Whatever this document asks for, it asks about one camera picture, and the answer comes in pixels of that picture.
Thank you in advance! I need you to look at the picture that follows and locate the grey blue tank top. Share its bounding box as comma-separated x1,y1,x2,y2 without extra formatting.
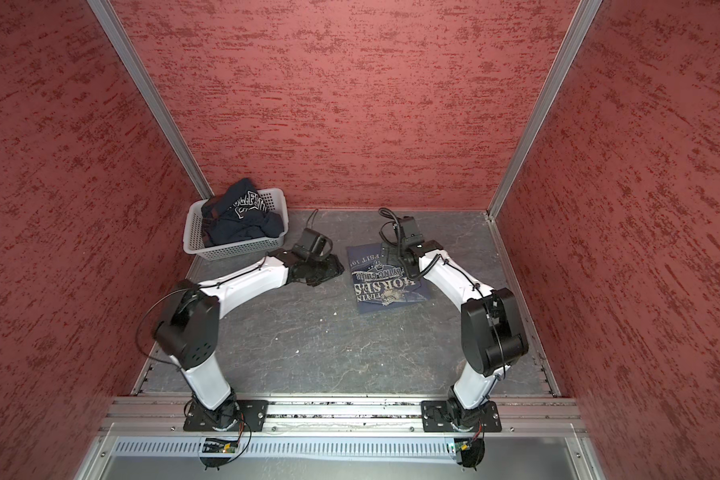
346,243,431,314

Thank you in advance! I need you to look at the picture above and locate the dark navy tank top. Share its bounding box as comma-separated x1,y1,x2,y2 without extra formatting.
201,178,285,247

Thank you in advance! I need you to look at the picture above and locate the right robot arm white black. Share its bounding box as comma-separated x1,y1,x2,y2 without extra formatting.
388,241,529,431

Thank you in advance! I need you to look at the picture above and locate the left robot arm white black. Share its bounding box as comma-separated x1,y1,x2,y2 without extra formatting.
153,249,344,432

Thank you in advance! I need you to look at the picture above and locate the white plastic laundry basket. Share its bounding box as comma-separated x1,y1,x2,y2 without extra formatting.
183,188,289,261

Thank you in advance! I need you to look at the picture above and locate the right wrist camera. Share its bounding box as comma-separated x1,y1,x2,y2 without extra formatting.
378,208,424,249

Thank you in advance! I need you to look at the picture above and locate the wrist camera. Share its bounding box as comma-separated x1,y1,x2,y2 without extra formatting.
378,208,424,249
291,228,333,262

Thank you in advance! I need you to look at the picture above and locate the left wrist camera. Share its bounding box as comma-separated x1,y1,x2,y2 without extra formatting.
291,228,333,262

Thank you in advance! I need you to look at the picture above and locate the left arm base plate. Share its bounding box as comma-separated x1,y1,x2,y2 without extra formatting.
183,398,269,434

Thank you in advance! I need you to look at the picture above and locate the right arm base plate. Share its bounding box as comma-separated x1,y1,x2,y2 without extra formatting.
420,399,502,434

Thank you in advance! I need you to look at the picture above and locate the right connector board with wires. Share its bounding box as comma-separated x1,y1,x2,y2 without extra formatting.
453,424,485,470

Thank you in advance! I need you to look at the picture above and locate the perforated cable duct strip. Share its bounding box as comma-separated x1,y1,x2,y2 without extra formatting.
112,436,456,462

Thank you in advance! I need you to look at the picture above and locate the aluminium front rail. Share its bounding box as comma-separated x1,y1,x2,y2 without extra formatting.
97,394,589,438

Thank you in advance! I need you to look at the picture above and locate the right corner aluminium post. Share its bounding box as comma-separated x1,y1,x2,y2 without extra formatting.
487,0,602,222

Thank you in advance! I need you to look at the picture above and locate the corner aluminium post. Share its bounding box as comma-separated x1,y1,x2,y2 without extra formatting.
487,0,602,222
87,0,213,198

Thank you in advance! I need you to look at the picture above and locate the left corner aluminium post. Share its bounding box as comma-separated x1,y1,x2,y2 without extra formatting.
87,0,213,198

